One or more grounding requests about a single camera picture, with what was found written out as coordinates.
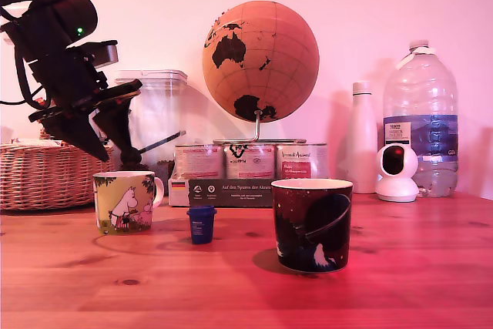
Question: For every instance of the blue coffee capsule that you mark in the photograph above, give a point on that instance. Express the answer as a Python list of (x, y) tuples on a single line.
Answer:
[(202, 227)]

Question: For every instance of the dark space print cup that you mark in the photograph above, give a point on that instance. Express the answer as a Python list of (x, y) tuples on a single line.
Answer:
[(312, 225)]

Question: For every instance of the clear plastic storage container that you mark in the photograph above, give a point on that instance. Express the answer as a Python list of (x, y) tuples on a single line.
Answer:
[(158, 113)]

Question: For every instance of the white papers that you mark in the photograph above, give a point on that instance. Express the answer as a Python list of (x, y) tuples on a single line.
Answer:
[(34, 143)]

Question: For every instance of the black round-headed scoop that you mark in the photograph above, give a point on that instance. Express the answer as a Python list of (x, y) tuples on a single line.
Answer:
[(161, 142)]

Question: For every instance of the dark brown pellets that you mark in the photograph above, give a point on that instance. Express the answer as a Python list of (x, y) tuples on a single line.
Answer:
[(165, 170)]

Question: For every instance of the yellow cartoon print mug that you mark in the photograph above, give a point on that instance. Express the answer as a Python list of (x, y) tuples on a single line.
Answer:
[(123, 190)]

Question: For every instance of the silver tin with pale label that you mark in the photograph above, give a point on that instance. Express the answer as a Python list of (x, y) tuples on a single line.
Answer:
[(199, 163)]

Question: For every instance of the dark printed cardboard tray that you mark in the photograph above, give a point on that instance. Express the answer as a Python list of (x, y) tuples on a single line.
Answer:
[(231, 193)]

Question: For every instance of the silver tin with black logo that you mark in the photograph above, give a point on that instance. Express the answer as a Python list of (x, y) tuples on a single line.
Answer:
[(249, 163)]

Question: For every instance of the cork globe on metal stand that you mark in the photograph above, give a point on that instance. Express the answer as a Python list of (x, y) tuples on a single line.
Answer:
[(269, 55)]

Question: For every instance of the silver tin with red label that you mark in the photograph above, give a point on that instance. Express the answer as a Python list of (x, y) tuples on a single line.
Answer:
[(301, 163)]

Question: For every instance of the white metal bottle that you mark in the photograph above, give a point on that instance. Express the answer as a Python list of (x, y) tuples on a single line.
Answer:
[(362, 144)]

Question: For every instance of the large clear water bottle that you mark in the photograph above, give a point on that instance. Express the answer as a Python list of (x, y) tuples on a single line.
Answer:
[(421, 94)]

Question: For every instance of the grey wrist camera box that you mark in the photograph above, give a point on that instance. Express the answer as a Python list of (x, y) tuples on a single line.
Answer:
[(106, 53)]

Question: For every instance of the small white round camera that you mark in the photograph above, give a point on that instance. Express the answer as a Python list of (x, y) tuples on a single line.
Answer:
[(398, 186)]

